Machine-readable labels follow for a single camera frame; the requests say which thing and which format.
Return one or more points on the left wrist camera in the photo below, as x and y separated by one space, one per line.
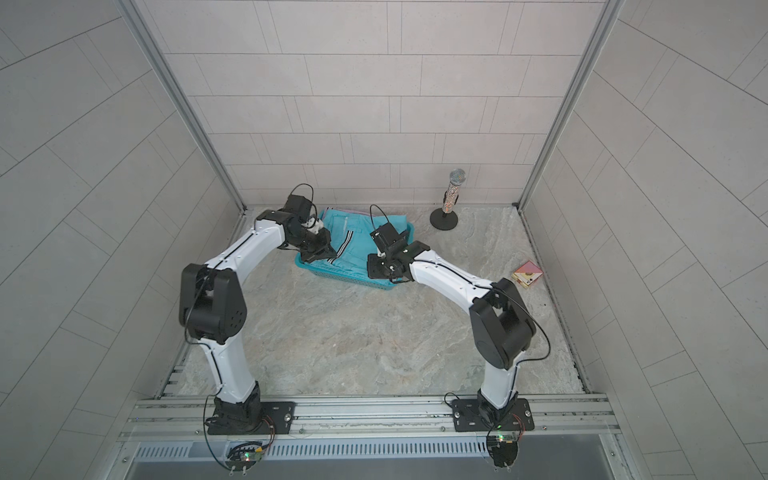
303 208

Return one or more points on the aluminium front rail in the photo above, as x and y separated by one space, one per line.
319 417

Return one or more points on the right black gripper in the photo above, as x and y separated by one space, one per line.
374 268

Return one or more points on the glitter microphone on stand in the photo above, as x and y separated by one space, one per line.
445 218

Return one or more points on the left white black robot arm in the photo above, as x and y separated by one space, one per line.
213 310

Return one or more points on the teal plastic basket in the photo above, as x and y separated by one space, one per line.
360 273

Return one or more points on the small pink house box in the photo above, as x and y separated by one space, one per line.
527 274

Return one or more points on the teal pants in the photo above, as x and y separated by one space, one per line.
351 237

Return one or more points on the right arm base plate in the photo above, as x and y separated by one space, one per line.
477 415

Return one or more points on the left green circuit board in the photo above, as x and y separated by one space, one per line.
241 458

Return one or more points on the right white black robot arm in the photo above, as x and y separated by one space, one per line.
504 332

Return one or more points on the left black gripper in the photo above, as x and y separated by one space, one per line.
324 248

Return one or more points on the right circuit board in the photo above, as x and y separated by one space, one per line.
502 450

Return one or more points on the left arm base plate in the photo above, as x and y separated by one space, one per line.
250 419

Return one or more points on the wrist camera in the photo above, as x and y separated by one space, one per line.
303 208
389 237

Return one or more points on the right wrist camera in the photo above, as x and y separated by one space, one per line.
389 237

